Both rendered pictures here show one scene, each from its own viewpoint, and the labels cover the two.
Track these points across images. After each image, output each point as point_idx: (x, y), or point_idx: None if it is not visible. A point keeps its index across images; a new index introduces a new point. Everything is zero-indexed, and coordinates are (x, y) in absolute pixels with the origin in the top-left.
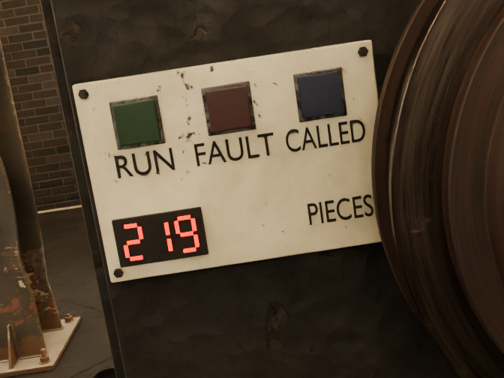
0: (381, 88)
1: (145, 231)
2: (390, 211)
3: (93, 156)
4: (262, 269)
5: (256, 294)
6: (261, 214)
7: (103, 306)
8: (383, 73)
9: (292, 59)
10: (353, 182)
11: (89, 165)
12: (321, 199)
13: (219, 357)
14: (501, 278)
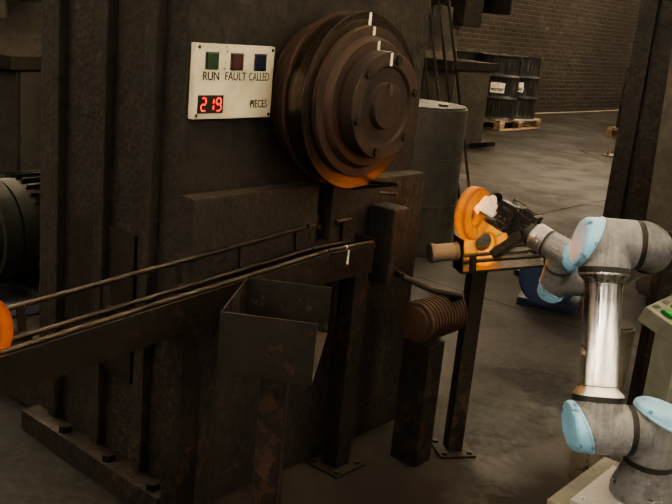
0: None
1: (207, 101)
2: (299, 100)
3: (197, 70)
4: (229, 123)
5: (226, 132)
6: (238, 101)
7: (152, 136)
8: None
9: (255, 48)
10: (263, 94)
11: (195, 73)
12: (254, 99)
13: (211, 155)
14: (323, 122)
